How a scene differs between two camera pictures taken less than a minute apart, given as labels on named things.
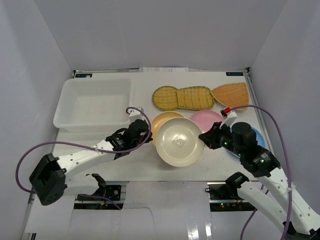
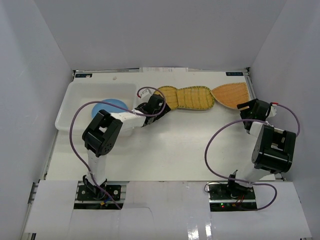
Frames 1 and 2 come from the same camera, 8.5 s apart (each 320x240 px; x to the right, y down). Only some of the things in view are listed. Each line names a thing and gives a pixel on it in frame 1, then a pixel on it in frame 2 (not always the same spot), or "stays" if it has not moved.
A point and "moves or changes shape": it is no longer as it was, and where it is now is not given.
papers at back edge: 165,69 stays
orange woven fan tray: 232,95 stays
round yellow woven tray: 165,98 stays
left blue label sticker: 84,75 stays
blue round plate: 260,140 moves or changes shape
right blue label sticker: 234,73 stays
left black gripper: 145,133 → 162,107
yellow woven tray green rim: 195,97 stays
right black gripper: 210,137 → 250,104
